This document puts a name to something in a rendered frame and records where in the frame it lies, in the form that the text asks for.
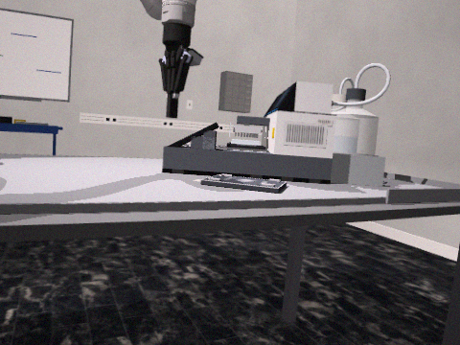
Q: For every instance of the white flexible hose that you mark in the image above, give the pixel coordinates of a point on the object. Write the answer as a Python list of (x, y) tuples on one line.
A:
[(388, 78)]

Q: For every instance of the white plastic bottle with black cap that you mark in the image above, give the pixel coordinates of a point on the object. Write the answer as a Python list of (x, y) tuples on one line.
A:
[(356, 129)]

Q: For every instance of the white plastic bottle with cream cap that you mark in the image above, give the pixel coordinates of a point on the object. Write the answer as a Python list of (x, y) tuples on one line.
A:
[(339, 98)]

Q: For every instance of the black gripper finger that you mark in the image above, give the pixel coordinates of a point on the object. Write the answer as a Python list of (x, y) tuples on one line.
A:
[(179, 76), (166, 72)]

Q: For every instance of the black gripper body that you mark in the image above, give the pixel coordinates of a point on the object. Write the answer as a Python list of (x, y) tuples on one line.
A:
[(176, 37)]

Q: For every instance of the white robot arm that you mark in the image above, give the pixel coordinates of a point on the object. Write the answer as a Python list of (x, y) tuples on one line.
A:
[(177, 11)]

